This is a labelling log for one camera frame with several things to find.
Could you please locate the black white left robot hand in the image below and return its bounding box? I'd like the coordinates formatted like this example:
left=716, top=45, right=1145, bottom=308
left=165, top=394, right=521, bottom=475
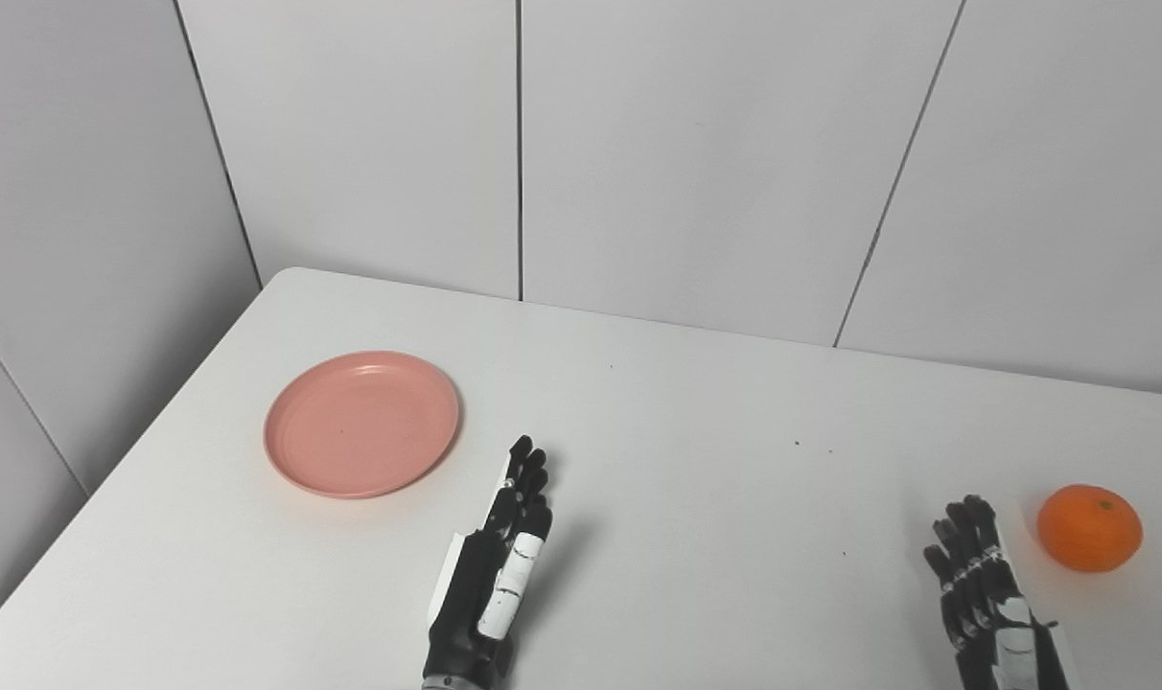
left=422, top=434, right=554, bottom=685

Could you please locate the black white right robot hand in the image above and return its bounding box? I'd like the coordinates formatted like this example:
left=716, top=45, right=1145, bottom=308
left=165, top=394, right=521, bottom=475
left=922, top=494, right=1077, bottom=690

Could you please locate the orange fruit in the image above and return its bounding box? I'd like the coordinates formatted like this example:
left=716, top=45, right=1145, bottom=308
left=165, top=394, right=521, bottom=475
left=1036, top=484, right=1145, bottom=574

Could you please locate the pink round plate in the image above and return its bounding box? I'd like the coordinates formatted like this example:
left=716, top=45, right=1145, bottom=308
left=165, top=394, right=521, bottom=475
left=263, top=350, right=462, bottom=500

